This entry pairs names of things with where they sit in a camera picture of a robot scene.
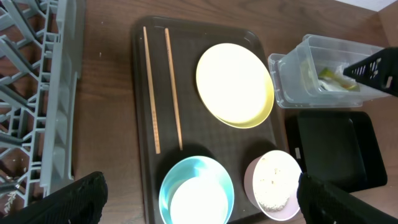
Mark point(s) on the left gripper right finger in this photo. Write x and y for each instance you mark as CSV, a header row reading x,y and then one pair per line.
x,y
322,202

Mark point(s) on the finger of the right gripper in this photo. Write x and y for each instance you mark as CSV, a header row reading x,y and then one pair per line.
x,y
378,71

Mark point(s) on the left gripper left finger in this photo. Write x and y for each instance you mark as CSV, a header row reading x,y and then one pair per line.
x,y
79,202

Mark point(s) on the white pink bowl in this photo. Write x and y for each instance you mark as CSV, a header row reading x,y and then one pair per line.
x,y
271,182

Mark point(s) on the green orange snack wrapper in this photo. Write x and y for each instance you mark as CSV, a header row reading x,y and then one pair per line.
x,y
335,79

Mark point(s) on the light blue bowl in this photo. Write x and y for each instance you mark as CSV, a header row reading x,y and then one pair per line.
x,y
197,189

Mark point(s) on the yellow plastic plate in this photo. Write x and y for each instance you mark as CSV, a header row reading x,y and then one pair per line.
x,y
235,86

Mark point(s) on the wooden chopstick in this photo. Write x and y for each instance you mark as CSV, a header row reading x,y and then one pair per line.
x,y
174,88
151,93

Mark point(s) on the clear plastic waste bin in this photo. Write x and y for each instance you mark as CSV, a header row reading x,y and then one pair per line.
x,y
311,75

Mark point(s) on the black plastic tray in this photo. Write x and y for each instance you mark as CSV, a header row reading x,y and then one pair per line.
x,y
339,147

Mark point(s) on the dark brown serving tray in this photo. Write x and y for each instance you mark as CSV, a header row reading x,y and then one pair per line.
x,y
202,133

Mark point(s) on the grey plastic dish rack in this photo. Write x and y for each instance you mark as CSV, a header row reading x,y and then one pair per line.
x,y
41,63

